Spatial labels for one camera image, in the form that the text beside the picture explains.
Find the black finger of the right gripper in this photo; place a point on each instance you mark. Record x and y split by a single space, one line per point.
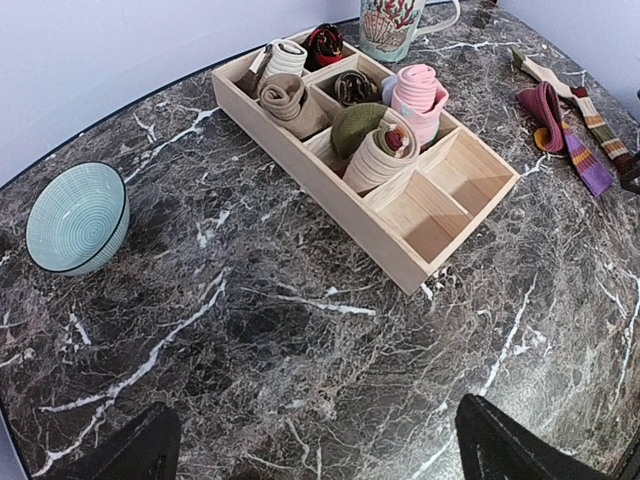
630 180

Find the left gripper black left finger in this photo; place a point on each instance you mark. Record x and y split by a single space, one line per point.
147 447

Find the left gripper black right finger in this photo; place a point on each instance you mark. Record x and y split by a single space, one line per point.
494 446

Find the maroon purple orange striped sock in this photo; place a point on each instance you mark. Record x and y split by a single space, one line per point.
555 136

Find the cream olive striped sock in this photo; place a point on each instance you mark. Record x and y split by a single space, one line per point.
614 148

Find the wooden compartment organizer box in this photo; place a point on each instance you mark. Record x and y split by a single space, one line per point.
412 223

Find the pink rolled sock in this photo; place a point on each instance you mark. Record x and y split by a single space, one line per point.
419 97

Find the light blue ceramic bowl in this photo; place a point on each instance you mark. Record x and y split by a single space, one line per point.
79 220

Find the cream green rolled sock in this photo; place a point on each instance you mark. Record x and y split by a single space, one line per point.
374 142

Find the seashell coral ceramic mug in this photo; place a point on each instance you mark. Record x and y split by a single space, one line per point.
387 28

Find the dark brown rolled sock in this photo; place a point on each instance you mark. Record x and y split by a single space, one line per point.
354 87

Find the black red rolled sock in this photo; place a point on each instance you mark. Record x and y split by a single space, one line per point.
324 46

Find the beige rolled sock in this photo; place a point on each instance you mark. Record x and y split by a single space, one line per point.
288 102

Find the white ribbed rolled sock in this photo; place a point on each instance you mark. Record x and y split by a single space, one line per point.
279 56

